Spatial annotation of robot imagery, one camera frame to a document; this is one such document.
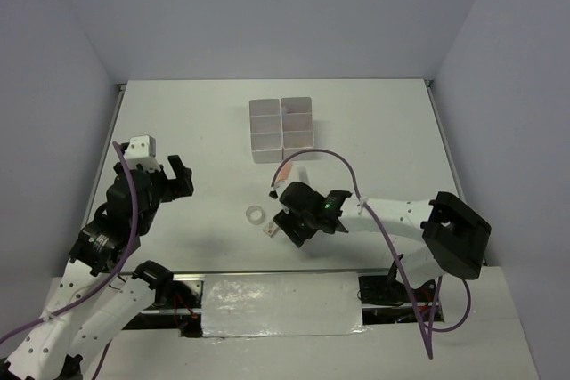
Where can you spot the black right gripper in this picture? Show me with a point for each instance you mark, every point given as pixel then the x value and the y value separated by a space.
pixel 285 220

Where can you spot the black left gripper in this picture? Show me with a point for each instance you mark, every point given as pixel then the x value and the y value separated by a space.
pixel 171 187

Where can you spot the white red staple box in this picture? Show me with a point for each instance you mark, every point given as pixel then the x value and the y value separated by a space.
pixel 271 228

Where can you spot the pink yellow highlighter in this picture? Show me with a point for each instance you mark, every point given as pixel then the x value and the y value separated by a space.
pixel 284 172

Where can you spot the clear tape roll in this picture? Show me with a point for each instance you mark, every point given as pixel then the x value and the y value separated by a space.
pixel 255 215

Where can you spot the orange highlighter clear cap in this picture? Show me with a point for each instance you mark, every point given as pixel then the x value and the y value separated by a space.
pixel 303 175

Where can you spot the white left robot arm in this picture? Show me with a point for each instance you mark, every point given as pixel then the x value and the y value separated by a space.
pixel 73 331

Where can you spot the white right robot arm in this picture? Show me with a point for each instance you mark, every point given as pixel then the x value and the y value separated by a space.
pixel 452 235

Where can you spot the white right divided container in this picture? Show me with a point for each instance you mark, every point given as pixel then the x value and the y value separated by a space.
pixel 298 126

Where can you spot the white divided container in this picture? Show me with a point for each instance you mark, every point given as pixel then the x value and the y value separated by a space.
pixel 265 130
pixel 298 126

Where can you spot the silver foil cover plate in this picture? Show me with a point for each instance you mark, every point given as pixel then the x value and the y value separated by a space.
pixel 292 304

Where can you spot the white left divided container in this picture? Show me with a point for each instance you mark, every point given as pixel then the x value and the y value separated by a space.
pixel 265 130

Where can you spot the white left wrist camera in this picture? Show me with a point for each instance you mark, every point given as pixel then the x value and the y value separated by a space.
pixel 140 148

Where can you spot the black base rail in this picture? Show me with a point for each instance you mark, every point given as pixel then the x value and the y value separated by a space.
pixel 384 302

